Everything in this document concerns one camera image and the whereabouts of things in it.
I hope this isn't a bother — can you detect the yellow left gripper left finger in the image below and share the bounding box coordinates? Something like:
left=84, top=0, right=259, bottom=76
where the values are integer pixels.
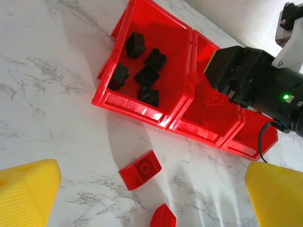
left=0, top=158, right=62, bottom=227

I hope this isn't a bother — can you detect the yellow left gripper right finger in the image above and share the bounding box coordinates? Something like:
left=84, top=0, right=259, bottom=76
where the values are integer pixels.
left=245, top=161, right=303, bottom=227

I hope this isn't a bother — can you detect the small red lego brick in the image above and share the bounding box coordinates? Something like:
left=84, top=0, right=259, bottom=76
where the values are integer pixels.
left=206, top=90, right=227, bottom=107
left=150, top=203, right=178, bottom=227

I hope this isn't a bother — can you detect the black lego brick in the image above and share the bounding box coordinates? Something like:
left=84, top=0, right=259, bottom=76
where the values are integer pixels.
left=143, top=48, right=167, bottom=71
left=125, top=32, right=146, bottom=60
left=108, top=63, right=131, bottom=92
left=134, top=65, right=160, bottom=88
left=137, top=86, right=160, bottom=108

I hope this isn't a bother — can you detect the large red lego brick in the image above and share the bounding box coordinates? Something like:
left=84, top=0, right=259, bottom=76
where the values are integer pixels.
left=118, top=149, right=162, bottom=191

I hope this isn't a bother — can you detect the red plastic bin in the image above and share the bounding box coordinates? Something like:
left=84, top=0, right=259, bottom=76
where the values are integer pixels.
left=219, top=108, right=279, bottom=162
left=91, top=0, right=194, bottom=129
left=167, top=29, right=245, bottom=148

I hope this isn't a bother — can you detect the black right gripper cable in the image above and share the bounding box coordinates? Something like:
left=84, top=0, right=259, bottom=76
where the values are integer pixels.
left=258, top=121, right=284, bottom=164

